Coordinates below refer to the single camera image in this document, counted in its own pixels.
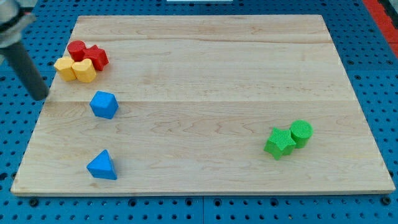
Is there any red strip at corner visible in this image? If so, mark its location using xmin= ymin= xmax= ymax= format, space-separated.
xmin=363 ymin=0 xmax=397 ymax=57

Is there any yellow hexagon block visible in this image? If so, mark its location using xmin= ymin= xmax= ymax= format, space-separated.
xmin=54 ymin=57 xmax=76 ymax=82

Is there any green star block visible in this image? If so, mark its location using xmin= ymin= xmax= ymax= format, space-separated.
xmin=264 ymin=128 xmax=296 ymax=160

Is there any wooden board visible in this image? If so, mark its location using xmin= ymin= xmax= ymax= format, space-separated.
xmin=11 ymin=14 xmax=395 ymax=197

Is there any green cylinder block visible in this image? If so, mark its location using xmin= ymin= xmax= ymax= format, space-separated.
xmin=290 ymin=119 xmax=313 ymax=149

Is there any red cylinder block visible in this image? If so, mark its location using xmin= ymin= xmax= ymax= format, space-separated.
xmin=67 ymin=40 xmax=86 ymax=62

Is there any blue cube block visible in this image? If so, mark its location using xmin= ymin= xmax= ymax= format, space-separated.
xmin=90 ymin=91 xmax=119 ymax=119

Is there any red star block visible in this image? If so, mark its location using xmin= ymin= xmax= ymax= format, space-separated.
xmin=83 ymin=45 xmax=109 ymax=71

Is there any blue triangle block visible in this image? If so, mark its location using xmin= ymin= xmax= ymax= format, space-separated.
xmin=86 ymin=149 xmax=117 ymax=180

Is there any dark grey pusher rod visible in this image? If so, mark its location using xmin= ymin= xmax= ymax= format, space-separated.
xmin=1 ymin=42 xmax=49 ymax=101

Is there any yellow heart block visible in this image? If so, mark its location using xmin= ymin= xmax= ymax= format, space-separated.
xmin=72 ymin=58 xmax=96 ymax=83

